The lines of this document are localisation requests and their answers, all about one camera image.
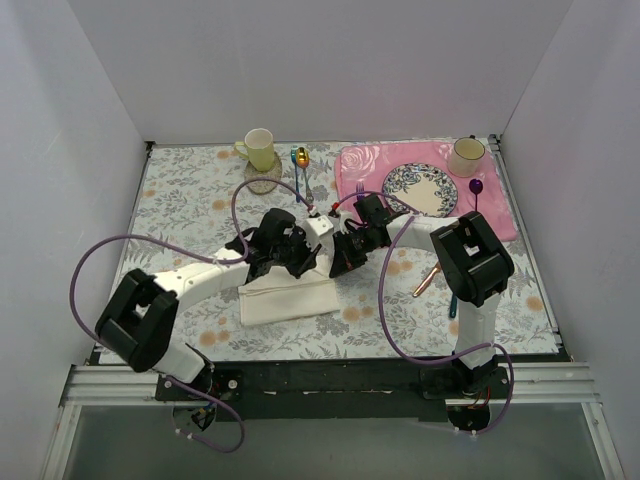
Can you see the rainbow gold spoon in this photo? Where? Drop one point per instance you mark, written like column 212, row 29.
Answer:
column 303, row 162

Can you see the purple spoon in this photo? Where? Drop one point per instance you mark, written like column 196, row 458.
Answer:
column 476, row 187

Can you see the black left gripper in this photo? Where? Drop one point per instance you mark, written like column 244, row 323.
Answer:
column 298, row 255

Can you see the blue floral plate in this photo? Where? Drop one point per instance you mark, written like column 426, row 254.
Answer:
column 424, row 187

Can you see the pink floral placemat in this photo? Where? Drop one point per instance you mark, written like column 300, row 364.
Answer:
column 370, row 163

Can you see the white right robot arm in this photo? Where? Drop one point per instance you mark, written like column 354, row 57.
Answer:
column 476, row 267

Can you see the white cloth napkin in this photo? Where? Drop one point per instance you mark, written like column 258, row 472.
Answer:
column 278, row 297

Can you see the woven round coaster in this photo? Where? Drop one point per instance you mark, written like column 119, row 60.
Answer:
column 262, row 182

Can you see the yellow green mug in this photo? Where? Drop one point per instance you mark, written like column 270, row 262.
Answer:
column 257, row 148

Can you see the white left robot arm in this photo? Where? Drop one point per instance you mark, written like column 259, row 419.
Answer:
column 137, row 323

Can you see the rose gold knife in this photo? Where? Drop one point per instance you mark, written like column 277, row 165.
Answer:
column 427, row 281

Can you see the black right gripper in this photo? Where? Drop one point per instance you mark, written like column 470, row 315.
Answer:
column 347, row 248

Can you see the blue fork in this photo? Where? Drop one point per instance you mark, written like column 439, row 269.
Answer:
column 293, row 156

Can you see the purple fork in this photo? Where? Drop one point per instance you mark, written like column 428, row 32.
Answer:
column 360, row 190

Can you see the cream enamel mug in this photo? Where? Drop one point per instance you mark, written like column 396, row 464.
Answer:
column 465, row 156

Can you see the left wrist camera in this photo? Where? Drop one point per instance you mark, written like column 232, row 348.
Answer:
column 317, row 229

